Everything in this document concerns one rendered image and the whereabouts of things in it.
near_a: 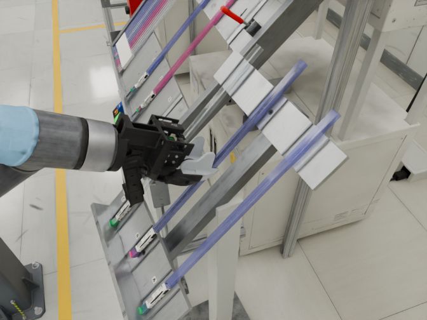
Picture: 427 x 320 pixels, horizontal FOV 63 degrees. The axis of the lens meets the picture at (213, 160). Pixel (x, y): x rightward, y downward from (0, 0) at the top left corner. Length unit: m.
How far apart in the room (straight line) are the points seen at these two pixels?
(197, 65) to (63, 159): 1.12
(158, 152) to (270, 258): 1.15
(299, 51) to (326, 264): 0.95
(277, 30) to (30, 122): 0.56
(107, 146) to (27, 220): 1.45
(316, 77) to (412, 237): 0.88
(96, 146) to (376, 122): 1.05
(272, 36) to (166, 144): 0.42
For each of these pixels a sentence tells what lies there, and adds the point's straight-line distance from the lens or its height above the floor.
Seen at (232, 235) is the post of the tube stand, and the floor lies 0.71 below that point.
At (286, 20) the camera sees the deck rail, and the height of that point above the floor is 1.07.
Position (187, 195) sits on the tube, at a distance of 0.67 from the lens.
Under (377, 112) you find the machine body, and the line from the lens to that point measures 1.41.
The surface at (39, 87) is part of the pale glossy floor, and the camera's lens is 2.78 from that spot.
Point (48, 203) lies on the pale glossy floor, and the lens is 1.95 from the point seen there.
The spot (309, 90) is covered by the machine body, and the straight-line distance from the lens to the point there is 1.44.
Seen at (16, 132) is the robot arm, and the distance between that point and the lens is 0.48.
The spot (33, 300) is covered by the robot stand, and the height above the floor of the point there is 0.02.
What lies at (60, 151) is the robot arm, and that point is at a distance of 0.49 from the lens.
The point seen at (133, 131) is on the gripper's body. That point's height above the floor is 1.08.
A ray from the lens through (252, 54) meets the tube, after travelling 0.69.
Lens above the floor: 1.41
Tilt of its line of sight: 46 degrees down
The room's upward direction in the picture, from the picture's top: straight up
